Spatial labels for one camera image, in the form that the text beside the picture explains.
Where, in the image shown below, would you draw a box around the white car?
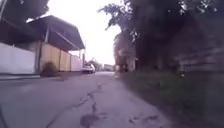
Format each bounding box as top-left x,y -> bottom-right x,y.
81,63 -> 97,75

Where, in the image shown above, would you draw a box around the grey concrete road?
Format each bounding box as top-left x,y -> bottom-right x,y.
0,71 -> 174,128

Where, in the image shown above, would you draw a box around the dense dark trees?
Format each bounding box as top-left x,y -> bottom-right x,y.
97,0 -> 224,73

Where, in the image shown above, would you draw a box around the grass verge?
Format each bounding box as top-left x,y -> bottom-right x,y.
114,68 -> 224,128

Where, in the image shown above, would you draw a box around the small bush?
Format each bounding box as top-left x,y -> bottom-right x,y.
40,61 -> 60,78

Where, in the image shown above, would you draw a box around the building with dark roof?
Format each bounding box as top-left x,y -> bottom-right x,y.
0,14 -> 86,53

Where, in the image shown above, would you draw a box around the white and yellow wall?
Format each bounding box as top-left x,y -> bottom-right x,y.
0,41 -> 84,76

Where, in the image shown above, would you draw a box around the dark stone wall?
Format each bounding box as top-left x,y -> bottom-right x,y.
173,13 -> 224,76

